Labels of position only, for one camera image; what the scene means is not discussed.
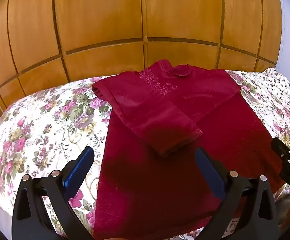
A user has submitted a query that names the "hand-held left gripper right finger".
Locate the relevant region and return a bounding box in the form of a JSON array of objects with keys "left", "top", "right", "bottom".
[{"left": 195, "top": 147, "right": 281, "bottom": 240}]

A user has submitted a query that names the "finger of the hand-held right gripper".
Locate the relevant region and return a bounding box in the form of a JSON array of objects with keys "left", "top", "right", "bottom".
[{"left": 271, "top": 137, "right": 290, "bottom": 162}]

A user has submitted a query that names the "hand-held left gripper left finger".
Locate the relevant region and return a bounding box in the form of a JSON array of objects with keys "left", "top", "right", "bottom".
[{"left": 11, "top": 146, "right": 95, "bottom": 240}]

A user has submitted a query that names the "red embroidered sweater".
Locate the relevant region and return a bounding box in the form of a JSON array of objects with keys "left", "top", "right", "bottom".
[{"left": 92, "top": 59, "right": 285, "bottom": 240}]

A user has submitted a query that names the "floral bed sheet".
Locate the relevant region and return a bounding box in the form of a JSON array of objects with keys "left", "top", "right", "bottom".
[{"left": 0, "top": 69, "right": 290, "bottom": 240}]

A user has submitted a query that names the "small-print floral pillow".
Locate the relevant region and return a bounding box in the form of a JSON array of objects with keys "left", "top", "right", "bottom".
[{"left": 257, "top": 67, "right": 290, "bottom": 120}]

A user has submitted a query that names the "wooden wardrobe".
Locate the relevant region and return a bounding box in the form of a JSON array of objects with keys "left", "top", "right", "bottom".
[{"left": 0, "top": 0, "right": 285, "bottom": 128}]

